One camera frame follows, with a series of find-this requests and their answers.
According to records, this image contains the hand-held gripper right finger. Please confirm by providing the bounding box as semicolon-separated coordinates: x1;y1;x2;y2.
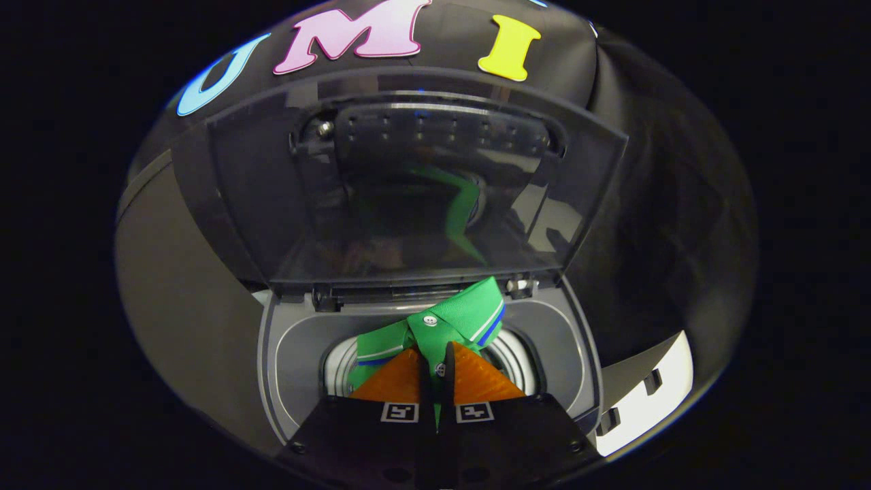
435;340;603;490

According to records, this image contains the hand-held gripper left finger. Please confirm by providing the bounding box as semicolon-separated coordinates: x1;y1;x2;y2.
279;346;436;490

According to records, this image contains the green polo shirt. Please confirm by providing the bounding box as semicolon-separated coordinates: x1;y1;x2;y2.
348;276;508;429

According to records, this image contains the grey washing machine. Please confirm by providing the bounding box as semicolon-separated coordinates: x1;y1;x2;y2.
257;276;606;463

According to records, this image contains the dark washing machine lid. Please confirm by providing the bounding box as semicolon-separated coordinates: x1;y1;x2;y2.
170;66;630;304

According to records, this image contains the black backdrop cloth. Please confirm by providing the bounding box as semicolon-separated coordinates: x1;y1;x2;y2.
116;0;761;423

